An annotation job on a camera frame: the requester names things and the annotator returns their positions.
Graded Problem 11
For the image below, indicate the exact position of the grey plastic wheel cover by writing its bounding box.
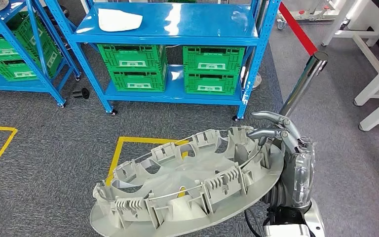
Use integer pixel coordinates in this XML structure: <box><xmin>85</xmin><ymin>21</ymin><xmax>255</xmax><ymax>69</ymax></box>
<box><xmin>89</xmin><ymin>125</ymin><xmax>285</xmax><ymax>237</ymax></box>

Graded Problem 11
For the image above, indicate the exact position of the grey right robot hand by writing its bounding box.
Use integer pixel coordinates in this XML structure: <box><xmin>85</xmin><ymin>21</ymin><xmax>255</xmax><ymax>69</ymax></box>
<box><xmin>246</xmin><ymin>110</ymin><xmax>316</xmax><ymax>209</ymax></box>

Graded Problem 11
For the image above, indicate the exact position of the black roller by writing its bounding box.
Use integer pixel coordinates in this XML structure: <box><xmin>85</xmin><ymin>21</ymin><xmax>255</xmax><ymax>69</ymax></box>
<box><xmin>72</xmin><ymin>87</ymin><xmax>91</xmax><ymax>100</ymax></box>

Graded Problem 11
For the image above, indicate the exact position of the chrome stanchion post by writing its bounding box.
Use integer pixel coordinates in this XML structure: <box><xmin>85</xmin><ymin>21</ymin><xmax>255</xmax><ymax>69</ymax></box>
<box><xmin>279</xmin><ymin>51</ymin><xmax>329</xmax><ymax>118</ymax></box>
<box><xmin>241</xmin><ymin>0</ymin><xmax>272</xmax><ymax>91</ymax></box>

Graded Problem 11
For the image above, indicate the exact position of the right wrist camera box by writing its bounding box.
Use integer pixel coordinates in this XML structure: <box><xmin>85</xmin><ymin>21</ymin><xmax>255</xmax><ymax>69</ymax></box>
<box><xmin>263</xmin><ymin>224</ymin><xmax>312</xmax><ymax>237</ymax></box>

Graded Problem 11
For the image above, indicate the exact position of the white plastic part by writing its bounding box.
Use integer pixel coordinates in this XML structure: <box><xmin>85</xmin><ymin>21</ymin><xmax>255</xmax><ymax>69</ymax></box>
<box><xmin>97</xmin><ymin>7</ymin><xmax>144</xmax><ymax>33</ymax></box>

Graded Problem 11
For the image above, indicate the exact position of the red barrier belt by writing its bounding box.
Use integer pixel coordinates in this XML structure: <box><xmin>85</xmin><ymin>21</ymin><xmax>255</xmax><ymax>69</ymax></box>
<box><xmin>278</xmin><ymin>2</ymin><xmax>319</xmax><ymax>57</ymax></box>

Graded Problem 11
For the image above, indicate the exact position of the white workbench frame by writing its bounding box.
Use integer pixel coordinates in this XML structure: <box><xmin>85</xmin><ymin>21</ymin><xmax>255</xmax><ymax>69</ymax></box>
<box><xmin>321</xmin><ymin>0</ymin><xmax>379</xmax><ymax>132</ymax></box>

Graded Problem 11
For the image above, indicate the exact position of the blue metal shelf rack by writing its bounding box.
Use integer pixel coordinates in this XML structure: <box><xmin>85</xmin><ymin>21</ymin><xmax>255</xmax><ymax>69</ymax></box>
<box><xmin>44</xmin><ymin>0</ymin><xmax>282</xmax><ymax>120</ymax></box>
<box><xmin>0</xmin><ymin>0</ymin><xmax>82</xmax><ymax>109</ymax></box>

